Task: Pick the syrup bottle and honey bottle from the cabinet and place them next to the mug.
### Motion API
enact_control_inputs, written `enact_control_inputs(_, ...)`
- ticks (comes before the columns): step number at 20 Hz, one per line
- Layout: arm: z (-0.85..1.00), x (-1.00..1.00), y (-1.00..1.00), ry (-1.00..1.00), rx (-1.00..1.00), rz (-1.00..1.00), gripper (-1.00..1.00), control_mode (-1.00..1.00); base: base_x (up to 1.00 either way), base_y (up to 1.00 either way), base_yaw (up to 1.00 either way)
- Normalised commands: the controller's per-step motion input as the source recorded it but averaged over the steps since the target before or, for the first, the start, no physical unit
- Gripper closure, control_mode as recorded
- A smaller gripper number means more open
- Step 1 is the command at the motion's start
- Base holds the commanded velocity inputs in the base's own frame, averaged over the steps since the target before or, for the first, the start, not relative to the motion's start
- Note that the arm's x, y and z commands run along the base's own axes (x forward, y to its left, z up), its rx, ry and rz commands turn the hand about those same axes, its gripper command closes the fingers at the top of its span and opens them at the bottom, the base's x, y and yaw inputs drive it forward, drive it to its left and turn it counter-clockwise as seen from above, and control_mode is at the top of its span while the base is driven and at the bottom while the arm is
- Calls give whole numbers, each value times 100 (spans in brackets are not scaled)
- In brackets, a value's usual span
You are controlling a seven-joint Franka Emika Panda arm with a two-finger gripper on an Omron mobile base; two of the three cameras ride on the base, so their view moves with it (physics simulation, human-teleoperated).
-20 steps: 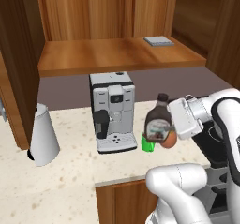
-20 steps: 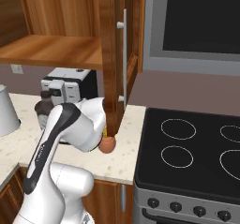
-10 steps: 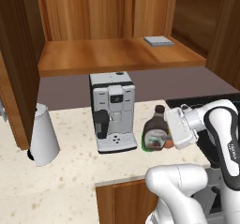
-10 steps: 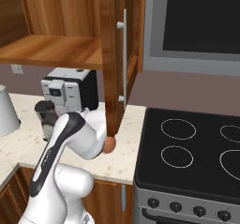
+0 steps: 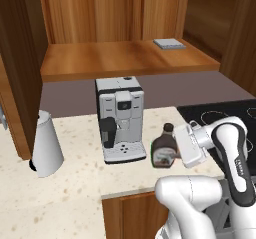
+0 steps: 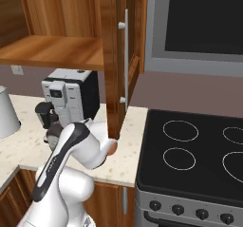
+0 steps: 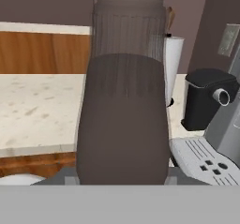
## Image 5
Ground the black hob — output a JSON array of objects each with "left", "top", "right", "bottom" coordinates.
[{"left": 176, "top": 98, "right": 256, "bottom": 179}]

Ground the wooden open cabinet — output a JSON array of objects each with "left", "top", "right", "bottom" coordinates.
[{"left": 22, "top": 0, "right": 240, "bottom": 84}]

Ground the wooden cabinet door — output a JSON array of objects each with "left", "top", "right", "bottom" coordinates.
[
  {"left": 219, "top": 0, "right": 256, "bottom": 98},
  {"left": 0, "top": 0, "right": 50, "bottom": 161}
]

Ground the grey flat block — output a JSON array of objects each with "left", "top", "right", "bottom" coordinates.
[{"left": 152, "top": 37, "right": 187, "bottom": 51}]

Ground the brown syrup bottle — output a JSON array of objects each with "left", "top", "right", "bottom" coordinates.
[{"left": 150, "top": 122, "right": 183, "bottom": 169}]

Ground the grey coffee machine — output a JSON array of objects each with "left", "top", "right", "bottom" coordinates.
[{"left": 94, "top": 75, "right": 148, "bottom": 165}]

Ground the grey door handle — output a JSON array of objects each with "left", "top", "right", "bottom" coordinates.
[{"left": 0, "top": 102, "right": 9, "bottom": 131}]

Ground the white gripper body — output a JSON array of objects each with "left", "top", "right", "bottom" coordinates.
[{"left": 173, "top": 124, "right": 208, "bottom": 170}]

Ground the wooden lower cupboard door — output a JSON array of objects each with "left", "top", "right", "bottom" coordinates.
[{"left": 101, "top": 191, "right": 172, "bottom": 239}]

